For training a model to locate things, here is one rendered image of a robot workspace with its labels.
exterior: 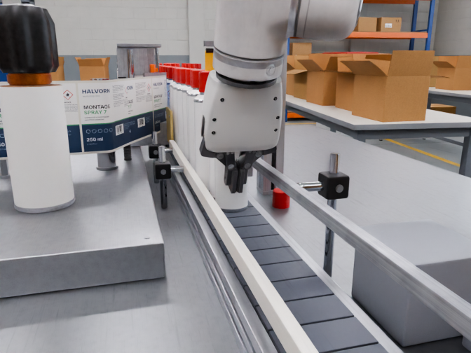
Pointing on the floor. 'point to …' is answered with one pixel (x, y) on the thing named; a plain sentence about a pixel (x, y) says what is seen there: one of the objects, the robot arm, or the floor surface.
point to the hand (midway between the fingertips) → (235, 176)
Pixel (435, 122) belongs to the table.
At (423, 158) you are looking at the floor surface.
